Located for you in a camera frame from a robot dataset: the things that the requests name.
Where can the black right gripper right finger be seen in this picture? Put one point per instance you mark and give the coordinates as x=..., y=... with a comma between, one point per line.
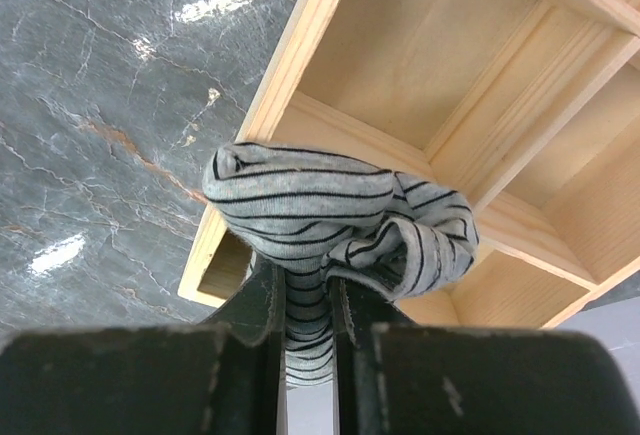
x=393, y=376

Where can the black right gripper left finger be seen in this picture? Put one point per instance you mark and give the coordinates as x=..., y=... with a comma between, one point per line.
x=220, y=376

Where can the grey striped underwear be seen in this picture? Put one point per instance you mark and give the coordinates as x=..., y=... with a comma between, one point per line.
x=321, y=216

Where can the wooden compartment tray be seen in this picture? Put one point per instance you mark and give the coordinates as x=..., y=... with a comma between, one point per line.
x=530, y=108

